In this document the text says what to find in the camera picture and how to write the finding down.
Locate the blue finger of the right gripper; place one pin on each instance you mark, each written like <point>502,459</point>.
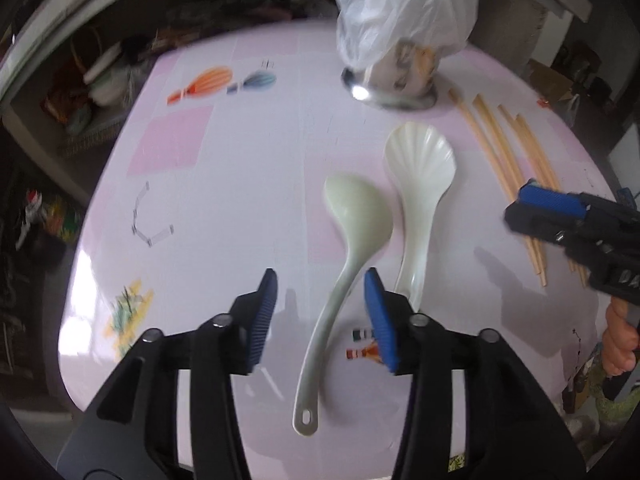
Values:
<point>533,194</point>
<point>538,223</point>

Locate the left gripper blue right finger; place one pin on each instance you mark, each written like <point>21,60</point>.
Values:
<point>382,310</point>

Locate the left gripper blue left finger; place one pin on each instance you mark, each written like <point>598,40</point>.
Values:
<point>260,311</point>

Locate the grey-green ceramic ladle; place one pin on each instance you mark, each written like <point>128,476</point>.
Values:
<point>365,222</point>

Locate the white shell-shaped ceramic spoon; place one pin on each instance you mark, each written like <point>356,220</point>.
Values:
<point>420,161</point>

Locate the right hand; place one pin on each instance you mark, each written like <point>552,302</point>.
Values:
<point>619,341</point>

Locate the cardboard box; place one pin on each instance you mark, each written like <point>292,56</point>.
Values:
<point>552,88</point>

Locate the steel utensil holder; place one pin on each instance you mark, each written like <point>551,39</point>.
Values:
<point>403,79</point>

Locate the white plastic bag liner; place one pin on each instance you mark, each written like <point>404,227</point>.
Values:
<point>368,29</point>

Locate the stacked white bowls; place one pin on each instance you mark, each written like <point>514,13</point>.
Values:
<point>108,81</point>

